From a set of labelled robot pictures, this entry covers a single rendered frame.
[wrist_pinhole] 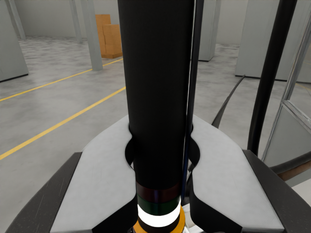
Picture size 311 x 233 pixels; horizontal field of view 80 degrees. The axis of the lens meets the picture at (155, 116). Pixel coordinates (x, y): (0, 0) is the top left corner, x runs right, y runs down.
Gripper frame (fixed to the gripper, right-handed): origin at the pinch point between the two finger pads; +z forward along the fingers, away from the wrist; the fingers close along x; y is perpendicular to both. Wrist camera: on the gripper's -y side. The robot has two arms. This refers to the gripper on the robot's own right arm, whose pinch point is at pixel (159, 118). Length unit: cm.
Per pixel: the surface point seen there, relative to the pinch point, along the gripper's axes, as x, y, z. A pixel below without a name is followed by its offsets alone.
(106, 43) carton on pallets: -196, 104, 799
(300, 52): 91, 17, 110
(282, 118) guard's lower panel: 90, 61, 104
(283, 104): 91, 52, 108
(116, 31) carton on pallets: -150, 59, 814
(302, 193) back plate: 32.4, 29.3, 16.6
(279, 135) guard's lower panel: 90, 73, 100
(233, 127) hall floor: 121, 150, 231
